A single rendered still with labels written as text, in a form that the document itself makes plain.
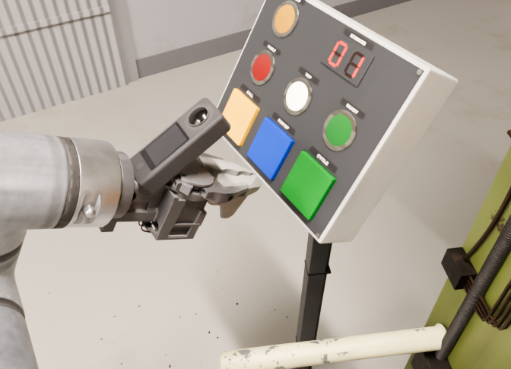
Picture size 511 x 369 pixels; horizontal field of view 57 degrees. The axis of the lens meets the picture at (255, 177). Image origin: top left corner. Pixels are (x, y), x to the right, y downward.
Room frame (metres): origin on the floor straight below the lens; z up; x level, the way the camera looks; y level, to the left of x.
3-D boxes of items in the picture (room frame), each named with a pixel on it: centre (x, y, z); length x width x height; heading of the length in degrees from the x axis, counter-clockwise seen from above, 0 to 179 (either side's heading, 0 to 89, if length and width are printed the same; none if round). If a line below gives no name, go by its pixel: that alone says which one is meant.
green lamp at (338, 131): (0.53, -0.12, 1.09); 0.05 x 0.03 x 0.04; 7
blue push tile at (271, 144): (0.59, -0.03, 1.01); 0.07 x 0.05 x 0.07; 32
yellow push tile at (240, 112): (0.67, 0.03, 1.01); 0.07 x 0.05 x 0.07; 32
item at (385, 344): (0.44, -0.15, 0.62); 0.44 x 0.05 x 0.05; 97
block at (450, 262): (0.50, -0.36, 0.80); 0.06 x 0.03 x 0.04; 7
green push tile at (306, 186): (0.50, -0.08, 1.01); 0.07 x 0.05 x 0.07; 32
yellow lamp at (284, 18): (0.72, -0.05, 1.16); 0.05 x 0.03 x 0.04; 7
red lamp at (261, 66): (0.70, -0.01, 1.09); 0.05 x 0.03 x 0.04; 7
